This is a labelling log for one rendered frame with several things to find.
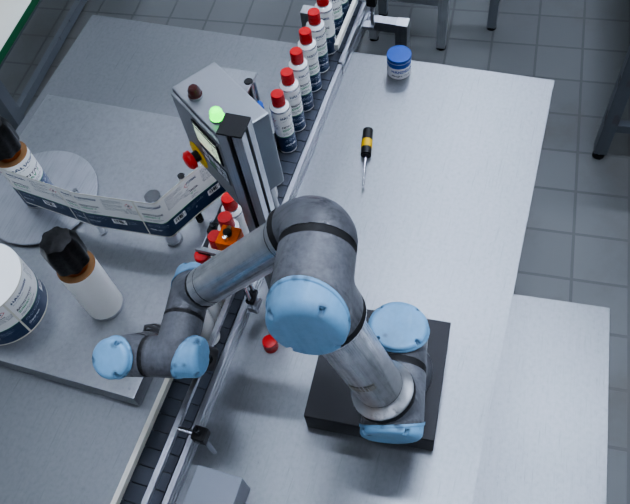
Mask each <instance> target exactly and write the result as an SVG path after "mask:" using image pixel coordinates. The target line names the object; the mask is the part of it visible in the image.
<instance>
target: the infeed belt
mask: <svg viewBox="0 0 630 504"><path fill-rule="evenodd" d="M337 64H338V62H334V61H329V66H330V69H329V71H328V72H327V73H325V74H321V82H322V88H321V90H320V91H319V92H317V93H312V94H313V100H314V108H313V109H312V110H311V111H310V112H307V113H304V116H305V122H306V128H305V129H304V130H303V131H302V132H300V133H295V135H296V140H297V144H298V147H297V149H296V151H295V152H293V153H291V154H284V153H282V152H280V150H279V147H277V151H278V155H279V159H280V164H281V168H282V172H283V176H284V182H283V183H282V185H280V186H279V187H277V190H278V194H279V196H278V202H279V205H281V204H282V202H283V199H284V197H285V194H286V192H287V189H288V187H289V184H290V182H291V179H292V177H293V174H294V172H295V169H296V167H297V164H298V162H299V159H300V157H301V154H302V152H303V149H304V147H305V144H306V142H307V139H308V137H309V134H310V132H311V129H312V127H313V124H314V122H315V119H316V117H317V114H318V112H319V109H320V107H321V105H322V102H323V100H324V97H325V95H326V92H327V90H328V87H329V85H330V82H331V80H332V77H333V75H334V72H335V70H336V67H337ZM244 296H245V292H244V290H243V289H241V290H239V291H238V292H236V293H235V295H234V298H233V300H232V303H231V305H230V308H229V310H228V313H227V315H226V317H225V320H224V322H223V325H222V327H221V330H220V334H221V339H220V341H219V343H218V344H217V345H216V346H214V347H216V348H217V349H218V351H219V353H218V357H217V361H216V365H215V369H216V366H217V364H218V361H219V359H220V356H221V354H222V351H223V349H224V346H225V344H226V341H227V339H228V336H229V334H230V331H231V329H232V326H233V324H234V321H235V319H236V316H237V314H238V311H239V309H240V306H241V304H242V301H243V299H244ZM215 369H214V370H213V371H208V370H206V372H205V373H204V374H203V375H202V376H201V379H200V381H199V383H198V386H197V388H196V391H195V393H194V396H193V398H192V400H191V403H190V405H189V408H188V410H187V413H186V415H185V418H184V420H183V422H182V425H181V426H182V427H185V428H189V429H191V428H192V426H193V423H194V421H195V418H196V416H197V413H198V411H199V408H200V406H201V403H202V401H203V398H204V396H205V393H206V391H207V388H208V386H209V383H210V381H211V378H212V376H213V373H214V371H215ZM192 379H193V378H183V379H173V381H172V383H171V386H170V388H169V390H168V393H167V395H166V397H165V400H164V402H163V404H162V407H161V409H160V411H159V414H158V416H157V418H156V421H155V423H154V425H153V428H152V429H154V430H151V432H150V435H149V437H148V439H147V442H146V444H145V446H147V447H144V449H143V451H142V453H141V456H140V458H139V460H138V464H137V465H136V467H135V470H134V472H133V474H132V477H131V479H130V481H132V482H129V484H128V486H127V488H126V491H125V493H124V495H123V498H122V499H123V500H121V502H120V504H141V502H142V499H143V497H144V495H145V492H146V490H147V487H148V485H149V482H150V480H151V478H152V475H153V473H154V470H155V468H156V466H157V463H158V461H159V458H160V456H161V454H162V451H163V449H164V446H165V444H166V442H167V439H168V437H169V434H170V432H171V429H172V427H173V425H174V422H175V420H176V417H177V415H178V413H179V410H180V408H181V405H182V403H183V401H184V398H185V396H186V393H187V391H188V389H189V386H190V384H191V381H192ZM174 381H175V382H174ZM168 397H169V398H168ZM160 413H162V414H160ZM188 436H189V435H188V434H184V433H181V432H178V435H177V437H176V440H175V442H174V444H173V447H172V449H171V452H170V454H169V457H168V459H167V462H166V464H165V466H164V469H163V471H162V474H161V476H160V479H159V481H158V484H157V486H156V488H155V491H154V493H153V496H152V498H151V501H150V503H149V504H161V503H162V501H163V498H164V496H165V493H166V491H167V488H168V486H169V483H170V481H171V478H172V476H173V473H174V471H175V468H176V466H177V463H178V461H179V458H180V456H181V453H182V451H183V448H184V446H185V443H186V441H187V438H188ZM139 464H140V465H139ZM124 500H125V501H124Z"/></svg>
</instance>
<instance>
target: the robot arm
mask: <svg viewBox="0 0 630 504"><path fill-rule="evenodd" d="M357 249H358V236H357V230H356V227H355V224H354V222H353V220H352V218H351V217H350V215H349V214H348V212H347V211H346V210H345V209H344V208H343V207H342V206H341V205H339V204H338V203H336V202H335V201H333V200H331V199H328V198H326V197H322V196H316V195H304V196H300V197H296V198H293V199H290V200H289V201H287V202H285V203H283V204H281V205H280V206H278V207H277V208H275V209H274V210H272V211H271V212H270V213H269V215H268V217H267V219H266V222H265V223H264V224H262V225H261V226H259V227H258V228H256V229H255V230H253V231H252V232H250V233H249V234H247V235H245V236H244V237H242V238H241V239H239V240H238V241H236V242H235V243H233V244H232V245H230V246H229V247H227V248H226V249H224V250H222V251H221V252H219V253H218V254H216V255H215V256H213V257H212V258H210V259H209V260H207V261H206V262H204V263H203V264H201V263H197V262H189V263H183V264H181V265H179V266H178V268H177V269H176V272H175V275H174V277H173V279H172V281H171V289H170V293H169V296H168V300H167V304H166V308H165V311H164V315H163V319H162V322H161V324H157V323H153V324H146V325H144V328H143V332H136V333H132V334H126V335H120V336H119V335H113V336H111V337H109V338H106V339H103V340H101V341H100V342H99V343H98V344H97V345H96V347H95V348H94V350H93V354H92V363H93V367H94V369H95V371H96V372H97V373H98V374H99V375H100V376H101V377H103V378H105V379H110V380H112V379H117V380H118V379H122V378H124V377H156V378H174V379H183V378H199V377H201V376H202V375H203V374H204V373H205V372H206V370H208V371H213V370H214V369H215V365H216V361H217V357H218V353H219V351H218V349H217V348H216V347H212V346H209V345H208V342H207V340H206V339H205V338H204V337H201V333H202V329H203V324H204V320H205V315H206V311H207V309H208V308H209V307H211V306H213V305H214V304H216V303H218V302H220V301H221V300H223V299H225V298H227V297H229V296H230V295H232V294H234V293H236V292H238V291H239V290H241V289H243V288H245V287H247V286H248V285H250V284H252V283H254V282H256V281H257V280H259V279H261V278H263V277H265V276H266V275H268V274H270V273H272V272H273V273H272V278H271V283H270V289H269V291H268V294H267V297H266V303H265V308H266V315H265V322H266V326H267V329H268V331H269V333H270V334H271V336H272V337H273V338H274V339H275V340H276V341H277V342H278V343H280V344H281V345H282V346H284V347H286V348H288V347H291V348H292V350H293V351H295V352H298V353H302V354H308V355H324V357H325V358H326V359H327V360H328V362H329V363H330V364H331V365H332V367H333V368H334V369H335V370H336V371H337V373H338V374H339V375H340V376H341V378H342V379H343V380H344V381H345V383H346V384H347V385H348V386H349V388H350V389H351V398H352V402H353V404H354V406H355V408H356V410H357V411H358V412H359V413H360V415H361V421H360V424H359V427H360V435H361V436H362V437H363V438H365V439H367V440H370V441H374V442H380V443H389V444H406V443H413V442H416V441H419V440H420V439H421V438H422V436H423V431H424V425H425V422H424V413H425V392H426V391H427V389H428V388H429V386H430V383H431V379H432V372H433V368H432V362H431V359H430V356H429V354H428V353H427V345H428V338H429V334H430V329H429V325H428V321H427V319H426V317H425V315H424V314H423V313H422V312H421V311H420V310H419V309H418V308H417V307H415V306H413V305H411V304H408V303H405V302H390V303H387V304H384V305H382V306H380V307H379V308H377V309H376V310H375V311H374V312H373V313H372V315H371V316H370V319H369V322H368V323H367V321H366V316H367V308H366V304H365V300H364V298H363V296H362V295H361V293H360V291H359V290H358V288H357V287H356V285H355V281H354V275H355V266H356V255H357ZM153 325H155V326H153ZM147 328H151V329H147Z"/></svg>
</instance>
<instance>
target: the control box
mask: <svg viewBox="0 0 630 504"><path fill-rule="evenodd" d="M191 84H196V85H198V86H199V87H200V89H201V90H202V92H203V97H202V99H201V100H199V101H196V102H194V101H190V100H189V98H188V92H187V89H188V86H189V85H191ZM172 90H173V92H172V93H171V96H172V99H173V101H174V103H175V106H176V108H177V111H178V114H179V116H180V119H181V121H182V124H183V126H184V129H185V131H186V134H187V137H188V139H189V142H190V146H191V149H192V151H194V150H196V151H197V152H198V153H199V155H200V156H201V158H202V160H201V161H200V163H201V164H202V165H203V166H204V167H205V168H206V169H207V170H208V171H209V172H210V174H211V175H212V176H213V177H214V178H215V179H216V180H217V181H218V182H219V183H220V185H221V186H222V187H223V188H224V189H225V190H226V191H227V192H228V193H229V195H230V196H231V197H232V198H233V199H234V200H235V201H236V203H238V204H239V205H240V203H239V200H238V197H237V194H236V191H235V188H234V185H233V182H232V179H231V176H230V173H229V171H228V168H227V165H226V162H225V159H224V156H223V153H222V150H221V147H220V144H219V141H218V138H217V134H216V131H217V129H218V127H219V125H220V124H213V123H211V121H210V114H209V111H210V109H211V108H212V107H214V106H217V107H219V108H221V109H222V111H223V112H224V114H225V113H231V114H237V115H243V116H248V117H251V120H252V124H253V128H254V131H255V135H256V139H257V143H258V146H259V150H260V154H261V158H262V161H263V165H264V169H265V173H266V177H267V180H268V184H269V188H270V190H272V189H273V188H274V187H276V186H277V185H279V184H280V183H282V182H283V181H284V178H283V174H282V169H281V165H280V161H279V156H278V152H277V148H276V144H275V139H274V135H273V131H272V126H271V122H270V118H269V114H268V113H267V112H266V111H265V110H264V109H263V108H262V107H261V106H260V105H259V104H258V103H257V102H256V101H255V100H254V99H253V98H252V97H251V96H250V95H249V94H248V93H247V92H246V91H245V90H244V89H242V88H241V87H240V86H239V85H238V84H237V83H236V82H235V81H234V80H233V79H232V78H231V77H230V76H229V75H228V74H227V73H226V72H225V71H224V70H223V69H222V68H221V67H220V66H219V65H217V64H216V63H215V62H213V63H211V64H210V65H208V66H206V67H205V68H203V69H201V70H200V71H198V72H196V73H195V74H193V75H191V76H190V77H188V78H186V79H185V80H183V81H181V82H180V83H178V84H177V85H175V86H173V87H172ZM191 118H192V119H193V120H194V121H195V122H196V123H197V125H198V126H199V127H200V128H201V129H202V130H203V131H204V132H205V133H206V134H207V135H208V136H209V137H210V138H211V139H212V140H213V141H214V143H215V144H216V146H217V147H218V149H219V152H220V155H221V158H222V161H223V164H224V167H223V166H222V165H221V164H220V163H219V162H218V161H217V160H216V159H215V158H214V157H213V156H212V155H211V154H210V155H211V156H212V157H213V158H214V159H215V160H216V161H217V162H218V163H219V164H220V165H221V166H222V167H223V169H224V170H225V171H226V172H227V174H228V176H229V179H230V182H231V185H232V186H231V185H230V184H229V183H228V182H227V181H226V180H225V179H224V178H223V177H222V176H221V175H220V173H219V172H218V171H217V170H216V169H215V168H214V167H213V166H212V165H211V164H210V163H209V161H208V160H207V159H206V158H205V156H204V154H203V151H202V148H201V146H200V144H201V143H200V142H199V141H198V138H197V136H196V133H195V130H194V128H193V125H192V122H191V120H190V119H191ZM201 145H202V144H201ZM202 146H203V145H202ZM203 147H204V146H203ZM204 148H205V147H204ZM205 149H206V148H205ZM206 150H207V149H206ZM207 151H208V150H207ZM208 152H209V151H208ZM209 153H210V152H209Z"/></svg>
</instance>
